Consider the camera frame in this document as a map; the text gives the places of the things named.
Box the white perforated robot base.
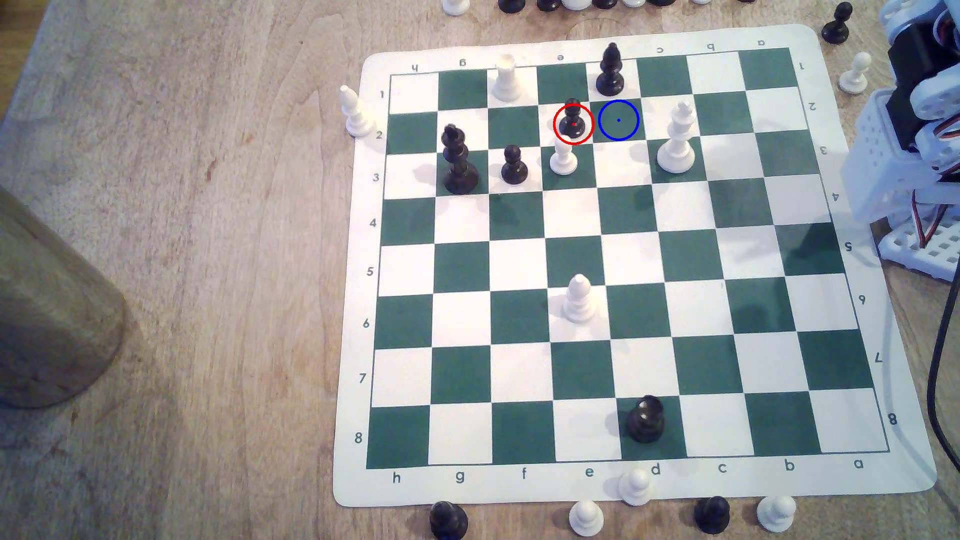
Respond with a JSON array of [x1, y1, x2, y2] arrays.
[[876, 213, 960, 283]]

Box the green and white chess mat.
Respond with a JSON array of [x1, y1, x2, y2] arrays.
[[332, 24, 939, 508]]

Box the black king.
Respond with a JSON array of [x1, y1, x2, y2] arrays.
[[441, 123, 481, 196]]

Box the white bishop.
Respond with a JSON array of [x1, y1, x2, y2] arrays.
[[562, 273, 598, 325], [338, 84, 375, 138]]

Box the white rook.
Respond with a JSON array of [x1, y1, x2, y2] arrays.
[[489, 54, 524, 104]]

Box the black pawn on d8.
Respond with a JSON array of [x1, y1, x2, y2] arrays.
[[626, 395, 667, 444]]

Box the white king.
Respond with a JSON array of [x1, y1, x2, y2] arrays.
[[657, 101, 697, 175]]

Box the black bishop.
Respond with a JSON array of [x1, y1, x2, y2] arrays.
[[595, 42, 627, 98]]

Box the large round cylindrical object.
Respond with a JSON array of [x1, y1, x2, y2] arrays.
[[0, 183, 129, 411]]

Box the red and black servo wires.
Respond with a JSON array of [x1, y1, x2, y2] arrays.
[[909, 191, 948, 250]]

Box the black power cable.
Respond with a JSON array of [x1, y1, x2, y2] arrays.
[[926, 277, 960, 472]]

